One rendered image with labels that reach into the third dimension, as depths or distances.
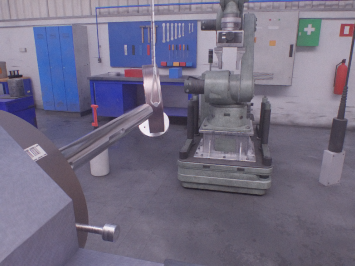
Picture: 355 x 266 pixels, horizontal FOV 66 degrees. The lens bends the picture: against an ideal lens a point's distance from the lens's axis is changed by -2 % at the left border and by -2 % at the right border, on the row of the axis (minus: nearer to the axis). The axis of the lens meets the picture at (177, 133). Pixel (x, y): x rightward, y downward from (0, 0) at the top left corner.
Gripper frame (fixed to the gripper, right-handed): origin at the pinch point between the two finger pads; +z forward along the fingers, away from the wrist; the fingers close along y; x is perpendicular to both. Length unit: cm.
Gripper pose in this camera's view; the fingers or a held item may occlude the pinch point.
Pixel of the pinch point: (228, 65)
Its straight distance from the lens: 253.1
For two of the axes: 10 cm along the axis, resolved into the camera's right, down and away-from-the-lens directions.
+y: -9.8, -0.6, 2.0
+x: -2.1, 2.9, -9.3
